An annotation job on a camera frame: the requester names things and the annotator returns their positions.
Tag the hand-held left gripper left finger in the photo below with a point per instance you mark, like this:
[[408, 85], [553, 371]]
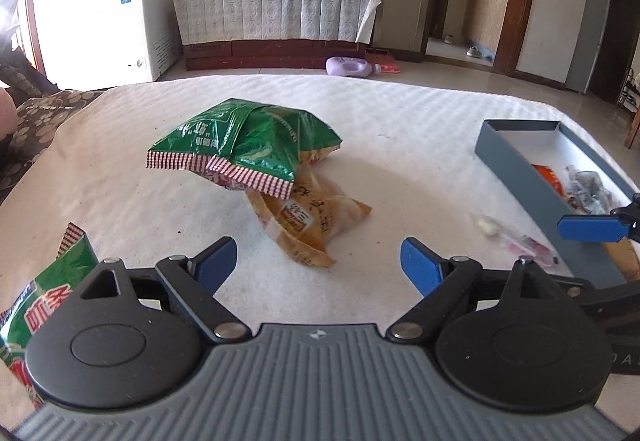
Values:
[[217, 266]]

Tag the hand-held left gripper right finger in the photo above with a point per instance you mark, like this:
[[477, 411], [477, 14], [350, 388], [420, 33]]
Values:
[[422, 266]]

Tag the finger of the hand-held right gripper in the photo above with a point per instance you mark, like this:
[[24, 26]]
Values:
[[590, 227]]

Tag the orange snack packet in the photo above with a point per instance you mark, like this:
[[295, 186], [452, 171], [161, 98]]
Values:
[[550, 178]]

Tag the grey box with white inside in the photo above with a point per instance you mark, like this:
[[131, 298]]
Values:
[[545, 156]]

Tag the green snack bag checkered edge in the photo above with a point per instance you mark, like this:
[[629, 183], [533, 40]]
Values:
[[235, 141]]

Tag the clear wrappers in box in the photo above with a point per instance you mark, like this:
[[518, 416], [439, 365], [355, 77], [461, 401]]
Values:
[[592, 191]]

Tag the clear wrapped candy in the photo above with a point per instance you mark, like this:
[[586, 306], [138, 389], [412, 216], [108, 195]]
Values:
[[515, 241]]

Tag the yellow snack bag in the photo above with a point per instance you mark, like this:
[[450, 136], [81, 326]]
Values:
[[310, 221]]

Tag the green red snack bag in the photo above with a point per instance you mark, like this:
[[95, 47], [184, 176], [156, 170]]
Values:
[[45, 286]]

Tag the grey refrigerator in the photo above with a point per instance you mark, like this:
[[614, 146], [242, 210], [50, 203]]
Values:
[[590, 31]]

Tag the pink slipper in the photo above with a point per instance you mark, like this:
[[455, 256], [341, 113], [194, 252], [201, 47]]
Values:
[[390, 68]]

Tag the white shoe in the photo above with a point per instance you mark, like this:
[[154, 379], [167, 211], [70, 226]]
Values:
[[474, 52]]

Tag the purple detergent bottle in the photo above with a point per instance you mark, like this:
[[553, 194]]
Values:
[[350, 67]]

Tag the dark red television cabinet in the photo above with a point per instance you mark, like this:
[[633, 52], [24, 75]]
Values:
[[280, 53]]

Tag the wooden kitchen counter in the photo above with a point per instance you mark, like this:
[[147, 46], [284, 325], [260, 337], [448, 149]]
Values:
[[485, 21]]

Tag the patterned dark sofa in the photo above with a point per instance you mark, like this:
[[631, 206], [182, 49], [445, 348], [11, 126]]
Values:
[[35, 121]]

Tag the white cabinet cloth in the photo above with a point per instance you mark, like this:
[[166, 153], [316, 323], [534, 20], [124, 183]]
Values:
[[275, 16]]

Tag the white chest freezer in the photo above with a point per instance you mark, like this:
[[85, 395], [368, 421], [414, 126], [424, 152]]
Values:
[[100, 16]]

